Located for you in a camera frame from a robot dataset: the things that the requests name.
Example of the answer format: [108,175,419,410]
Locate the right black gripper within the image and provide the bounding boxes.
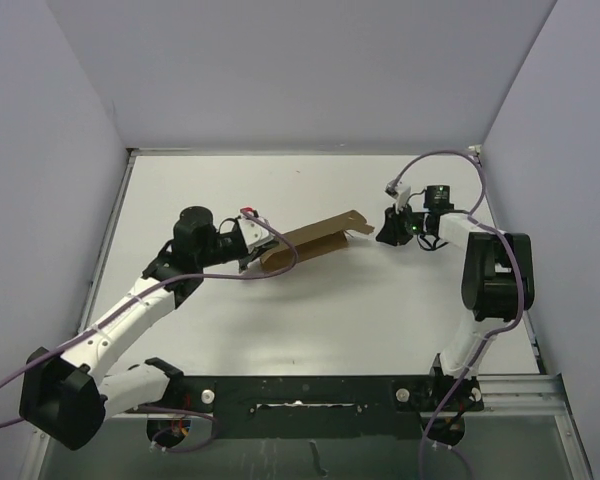
[377,201,430,247]

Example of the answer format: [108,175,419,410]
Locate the brown cardboard box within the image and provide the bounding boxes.
[260,210,374,273]

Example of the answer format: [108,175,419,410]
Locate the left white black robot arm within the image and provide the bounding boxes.
[19,206,287,450]

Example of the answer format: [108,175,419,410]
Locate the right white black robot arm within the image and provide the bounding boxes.
[376,184,535,409]

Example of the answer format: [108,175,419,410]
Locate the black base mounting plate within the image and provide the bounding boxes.
[150,367,484,440]

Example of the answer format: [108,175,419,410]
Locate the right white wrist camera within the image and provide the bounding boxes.
[385,181,412,213]

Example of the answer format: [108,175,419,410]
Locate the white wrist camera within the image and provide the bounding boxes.
[385,181,412,213]
[238,207,275,253]

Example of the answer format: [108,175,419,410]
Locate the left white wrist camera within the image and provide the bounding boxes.
[238,207,275,253]

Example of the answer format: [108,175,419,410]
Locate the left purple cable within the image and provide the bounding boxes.
[0,209,300,454]

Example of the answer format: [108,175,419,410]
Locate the purple cable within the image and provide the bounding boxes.
[0,209,300,454]
[389,149,527,480]

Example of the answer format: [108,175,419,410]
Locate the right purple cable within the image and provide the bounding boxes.
[389,149,527,480]

